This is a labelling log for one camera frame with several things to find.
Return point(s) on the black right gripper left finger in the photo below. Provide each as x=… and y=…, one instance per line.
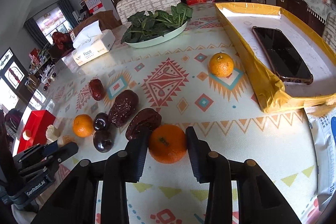
x=121, y=167

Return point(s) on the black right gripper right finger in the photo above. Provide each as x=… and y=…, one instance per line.
x=211, y=167

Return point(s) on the orange tangerine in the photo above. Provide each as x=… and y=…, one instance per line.
x=167, y=144
x=221, y=65
x=83, y=126

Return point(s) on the dark red large date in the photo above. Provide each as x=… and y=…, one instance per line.
x=123, y=108

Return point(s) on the small fruits far table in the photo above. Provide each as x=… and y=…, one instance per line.
x=49, y=78

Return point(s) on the gloved hand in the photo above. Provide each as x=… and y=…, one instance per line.
x=64, y=140

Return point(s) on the dark plum lower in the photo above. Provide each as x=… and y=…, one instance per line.
x=103, y=141

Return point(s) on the dark plum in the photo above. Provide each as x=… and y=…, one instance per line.
x=101, y=122
x=103, y=141

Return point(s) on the red tray box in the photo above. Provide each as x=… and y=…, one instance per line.
x=37, y=124

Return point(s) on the dark plum upper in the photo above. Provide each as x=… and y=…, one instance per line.
x=101, y=122

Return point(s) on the red jujube date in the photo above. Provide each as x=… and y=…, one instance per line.
x=96, y=89

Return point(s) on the black smartphone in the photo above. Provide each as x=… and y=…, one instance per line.
x=285, y=61

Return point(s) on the white tissue box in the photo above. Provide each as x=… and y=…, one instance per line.
x=91, y=43

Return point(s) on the white bowl of greens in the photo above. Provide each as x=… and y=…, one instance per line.
x=152, y=28

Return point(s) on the brown chair back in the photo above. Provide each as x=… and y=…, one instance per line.
x=106, y=20

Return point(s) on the white patterned chair back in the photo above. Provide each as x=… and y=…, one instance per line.
x=126, y=8

